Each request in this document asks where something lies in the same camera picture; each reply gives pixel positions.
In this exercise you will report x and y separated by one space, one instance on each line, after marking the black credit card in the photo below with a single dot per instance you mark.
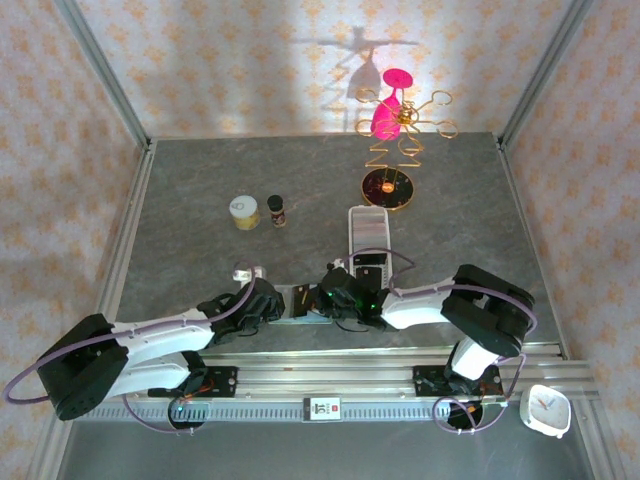
300 299

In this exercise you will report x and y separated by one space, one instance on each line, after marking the mint green card holder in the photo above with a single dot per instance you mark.
300 320

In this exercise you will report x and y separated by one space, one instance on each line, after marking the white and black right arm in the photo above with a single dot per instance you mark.
415 307

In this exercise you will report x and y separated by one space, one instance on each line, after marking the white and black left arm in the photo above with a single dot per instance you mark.
165 335

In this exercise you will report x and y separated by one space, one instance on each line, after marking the white slotted plastic basket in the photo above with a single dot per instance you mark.
349 235

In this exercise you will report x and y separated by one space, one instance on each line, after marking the dark spice bottle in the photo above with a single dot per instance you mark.
276 212

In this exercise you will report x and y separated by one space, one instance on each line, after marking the yellow can with white lid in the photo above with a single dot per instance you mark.
244 212

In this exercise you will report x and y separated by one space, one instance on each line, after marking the white label with red mark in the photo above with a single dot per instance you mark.
322 409

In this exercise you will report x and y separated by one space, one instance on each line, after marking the pink wine glass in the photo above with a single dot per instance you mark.
386 120

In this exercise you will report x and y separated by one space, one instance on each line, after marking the white square alarm clock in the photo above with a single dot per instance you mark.
545 410

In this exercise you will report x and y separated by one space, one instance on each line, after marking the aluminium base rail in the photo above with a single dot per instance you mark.
325 375

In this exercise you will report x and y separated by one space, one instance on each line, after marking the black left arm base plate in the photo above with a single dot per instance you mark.
222 380

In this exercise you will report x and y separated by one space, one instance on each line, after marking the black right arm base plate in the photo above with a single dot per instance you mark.
430 380

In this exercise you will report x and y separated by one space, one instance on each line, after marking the aluminium side rail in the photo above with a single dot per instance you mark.
534 250
120 250

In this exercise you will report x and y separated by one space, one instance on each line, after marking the aluminium frame post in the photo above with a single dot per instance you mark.
102 70
545 70

